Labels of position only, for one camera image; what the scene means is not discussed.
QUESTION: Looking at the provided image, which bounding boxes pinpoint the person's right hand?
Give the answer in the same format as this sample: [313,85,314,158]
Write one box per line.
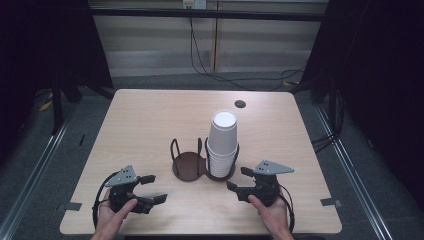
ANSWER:
[247,194,292,235]

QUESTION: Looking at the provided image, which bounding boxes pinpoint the person's left hand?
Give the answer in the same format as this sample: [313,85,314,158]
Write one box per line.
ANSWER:
[94,189,138,235]

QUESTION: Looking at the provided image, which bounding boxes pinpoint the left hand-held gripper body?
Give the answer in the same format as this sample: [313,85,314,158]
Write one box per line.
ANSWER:
[104,164,141,214]

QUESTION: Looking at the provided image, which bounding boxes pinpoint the white wall outlet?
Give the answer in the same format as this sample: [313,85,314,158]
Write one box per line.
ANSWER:
[182,0,208,10]

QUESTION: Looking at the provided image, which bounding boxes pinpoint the black cable bundle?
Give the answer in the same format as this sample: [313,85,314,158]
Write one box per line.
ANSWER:
[310,88,347,155]

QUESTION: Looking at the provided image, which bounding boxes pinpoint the black curtain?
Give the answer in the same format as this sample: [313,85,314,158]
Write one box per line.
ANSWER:
[0,0,115,164]
[289,0,424,203]

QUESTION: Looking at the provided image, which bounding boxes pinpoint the grey tape strip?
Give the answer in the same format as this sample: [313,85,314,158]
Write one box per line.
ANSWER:
[55,201,83,212]
[320,197,343,208]

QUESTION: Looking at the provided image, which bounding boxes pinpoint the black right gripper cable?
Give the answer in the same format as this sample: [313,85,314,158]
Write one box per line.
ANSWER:
[278,184,296,233]

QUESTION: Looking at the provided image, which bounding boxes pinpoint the stack of white paper cups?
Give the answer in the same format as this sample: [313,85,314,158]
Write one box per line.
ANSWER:
[205,109,240,179]

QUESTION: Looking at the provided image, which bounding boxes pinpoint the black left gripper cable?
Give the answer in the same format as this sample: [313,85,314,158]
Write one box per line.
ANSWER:
[92,171,120,230]

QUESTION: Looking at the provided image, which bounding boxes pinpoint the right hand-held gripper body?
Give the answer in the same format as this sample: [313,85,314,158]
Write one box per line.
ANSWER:
[252,159,296,208]

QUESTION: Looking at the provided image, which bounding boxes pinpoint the dark brown double cup holder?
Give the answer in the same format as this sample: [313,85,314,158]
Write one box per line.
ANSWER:
[169,136,241,183]

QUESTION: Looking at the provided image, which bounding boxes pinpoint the metal floor rail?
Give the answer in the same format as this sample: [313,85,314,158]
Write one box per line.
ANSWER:
[313,104,396,240]
[0,108,79,240]

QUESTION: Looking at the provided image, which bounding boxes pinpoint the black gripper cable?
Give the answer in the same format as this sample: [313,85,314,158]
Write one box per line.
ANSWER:
[92,171,120,230]
[278,184,296,233]

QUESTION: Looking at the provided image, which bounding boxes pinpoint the long black floor cable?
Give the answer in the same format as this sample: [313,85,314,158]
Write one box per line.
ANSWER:
[188,16,309,92]

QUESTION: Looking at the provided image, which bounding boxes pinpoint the black horizontal metal bar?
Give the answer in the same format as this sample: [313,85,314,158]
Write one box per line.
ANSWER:
[89,7,330,23]

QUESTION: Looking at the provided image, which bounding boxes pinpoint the black metal stand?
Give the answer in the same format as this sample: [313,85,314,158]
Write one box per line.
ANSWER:
[50,74,65,136]

